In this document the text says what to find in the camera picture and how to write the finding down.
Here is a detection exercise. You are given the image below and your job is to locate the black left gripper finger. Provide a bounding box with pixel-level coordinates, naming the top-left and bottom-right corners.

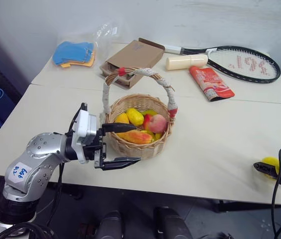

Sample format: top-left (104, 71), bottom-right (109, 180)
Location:
top-left (101, 122), bottom-right (141, 134)
top-left (102, 156), bottom-right (142, 171)

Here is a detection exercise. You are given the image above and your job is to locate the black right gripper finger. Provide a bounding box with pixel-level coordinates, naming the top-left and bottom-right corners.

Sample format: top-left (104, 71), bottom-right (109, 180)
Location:
top-left (253, 161), bottom-right (281, 179)

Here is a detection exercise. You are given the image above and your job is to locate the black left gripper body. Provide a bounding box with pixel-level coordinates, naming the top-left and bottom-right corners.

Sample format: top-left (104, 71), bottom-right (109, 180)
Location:
top-left (83, 127), bottom-right (108, 170)

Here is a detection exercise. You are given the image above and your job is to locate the small yellow fruit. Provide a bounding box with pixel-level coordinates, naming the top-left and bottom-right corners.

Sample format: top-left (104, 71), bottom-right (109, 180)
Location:
top-left (261, 156), bottom-right (281, 180)

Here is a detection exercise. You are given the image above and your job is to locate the orange yellow fruit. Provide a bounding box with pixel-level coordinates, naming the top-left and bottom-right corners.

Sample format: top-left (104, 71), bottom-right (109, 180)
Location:
top-left (115, 113), bottom-right (130, 124)

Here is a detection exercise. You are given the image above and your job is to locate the yellow lemon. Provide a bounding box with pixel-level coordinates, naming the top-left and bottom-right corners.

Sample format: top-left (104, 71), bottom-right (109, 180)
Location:
top-left (126, 108), bottom-right (145, 126)

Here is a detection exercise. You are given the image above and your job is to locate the orange red mango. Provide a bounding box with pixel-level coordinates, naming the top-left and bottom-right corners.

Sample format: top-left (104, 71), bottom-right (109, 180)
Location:
top-left (116, 129), bottom-right (154, 145)

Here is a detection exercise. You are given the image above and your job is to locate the yellow green fruit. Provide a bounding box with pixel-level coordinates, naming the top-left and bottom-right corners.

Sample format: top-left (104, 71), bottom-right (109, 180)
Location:
top-left (141, 109), bottom-right (158, 117)

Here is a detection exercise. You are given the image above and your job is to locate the pink red peach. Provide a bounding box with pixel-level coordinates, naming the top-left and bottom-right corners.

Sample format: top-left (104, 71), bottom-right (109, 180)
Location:
top-left (143, 114), bottom-right (169, 134)

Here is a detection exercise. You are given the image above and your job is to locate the dark rounded shape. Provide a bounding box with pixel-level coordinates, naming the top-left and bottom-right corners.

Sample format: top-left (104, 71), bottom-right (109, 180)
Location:
top-left (97, 210), bottom-right (124, 239)

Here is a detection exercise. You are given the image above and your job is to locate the brown cardboard box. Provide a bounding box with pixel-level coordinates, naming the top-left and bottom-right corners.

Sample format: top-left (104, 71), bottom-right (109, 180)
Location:
top-left (98, 37), bottom-right (166, 89)

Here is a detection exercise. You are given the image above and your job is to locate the plastic bag of felt pieces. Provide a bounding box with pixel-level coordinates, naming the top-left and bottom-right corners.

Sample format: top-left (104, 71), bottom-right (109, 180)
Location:
top-left (52, 22), bottom-right (120, 70)

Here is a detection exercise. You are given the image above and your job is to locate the cream cylindrical roller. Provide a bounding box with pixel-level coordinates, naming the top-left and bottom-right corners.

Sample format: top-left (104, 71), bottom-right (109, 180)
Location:
top-left (165, 54), bottom-right (209, 72)

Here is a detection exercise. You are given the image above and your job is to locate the red printed pouch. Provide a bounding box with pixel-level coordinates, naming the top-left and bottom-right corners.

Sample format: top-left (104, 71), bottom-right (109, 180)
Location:
top-left (189, 65), bottom-right (236, 103)

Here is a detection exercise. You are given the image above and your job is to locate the black tennis racket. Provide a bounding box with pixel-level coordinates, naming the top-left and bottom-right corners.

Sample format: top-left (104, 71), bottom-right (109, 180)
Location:
top-left (164, 44), bottom-right (281, 84)

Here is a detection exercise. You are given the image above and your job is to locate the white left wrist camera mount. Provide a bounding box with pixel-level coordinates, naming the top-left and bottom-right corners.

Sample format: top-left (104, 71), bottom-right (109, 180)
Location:
top-left (70, 109), bottom-right (98, 164)

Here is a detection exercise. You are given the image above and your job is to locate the wicker basket with handle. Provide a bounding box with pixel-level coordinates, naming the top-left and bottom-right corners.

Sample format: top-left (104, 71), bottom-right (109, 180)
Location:
top-left (101, 66), bottom-right (180, 160)

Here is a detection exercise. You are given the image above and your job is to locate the black table frame bar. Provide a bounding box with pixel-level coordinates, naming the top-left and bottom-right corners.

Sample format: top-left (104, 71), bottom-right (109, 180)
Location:
top-left (214, 199), bottom-right (281, 214)

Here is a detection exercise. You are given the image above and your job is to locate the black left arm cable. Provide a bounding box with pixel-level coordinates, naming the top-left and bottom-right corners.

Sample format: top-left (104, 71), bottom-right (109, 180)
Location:
top-left (46, 102), bottom-right (89, 226)

